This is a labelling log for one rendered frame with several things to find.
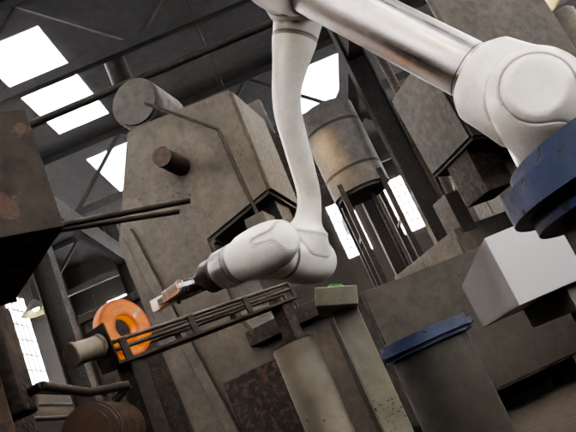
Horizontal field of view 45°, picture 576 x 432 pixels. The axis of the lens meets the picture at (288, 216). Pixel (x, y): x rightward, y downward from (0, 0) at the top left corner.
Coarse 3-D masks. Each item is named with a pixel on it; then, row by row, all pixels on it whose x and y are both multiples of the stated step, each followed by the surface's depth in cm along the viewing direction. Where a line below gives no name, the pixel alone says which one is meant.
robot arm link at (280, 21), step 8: (272, 16) 147; (280, 16) 145; (288, 16) 144; (296, 16) 144; (304, 16) 145; (280, 24) 147; (288, 24) 146; (296, 24) 146; (304, 24) 146; (312, 24) 147; (320, 24) 149; (304, 32) 146; (312, 32) 147; (320, 32) 151
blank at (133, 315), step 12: (120, 300) 175; (108, 312) 170; (120, 312) 173; (132, 312) 176; (96, 324) 168; (108, 324) 168; (132, 324) 175; (144, 324) 176; (120, 336) 169; (144, 336) 175; (132, 348) 170; (144, 348) 173
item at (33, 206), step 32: (0, 128) 69; (0, 160) 68; (32, 160) 69; (0, 192) 66; (32, 192) 68; (0, 224) 65; (32, 224) 66; (0, 256) 70; (32, 256) 74; (0, 288) 81; (0, 384) 70; (0, 416) 69
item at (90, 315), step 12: (132, 300) 543; (96, 312) 542; (144, 312) 542; (84, 324) 544; (120, 324) 541; (120, 360) 534; (156, 360) 532; (156, 372) 529; (168, 372) 528; (156, 384) 527; (168, 384) 526; (108, 396) 528; (168, 396) 524; (168, 408) 521; (180, 408) 521; (168, 420) 519; (180, 420) 517
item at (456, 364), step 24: (408, 336) 206; (432, 336) 202; (456, 336) 207; (384, 360) 212; (408, 360) 208; (432, 360) 204; (456, 360) 204; (480, 360) 210; (408, 384) 209; (432, 384) 203; (456, 384) 201; (480, 384) 203; (432, 408) 203; (456, 408) 200; (480, 408) 200; (504, 408) 206
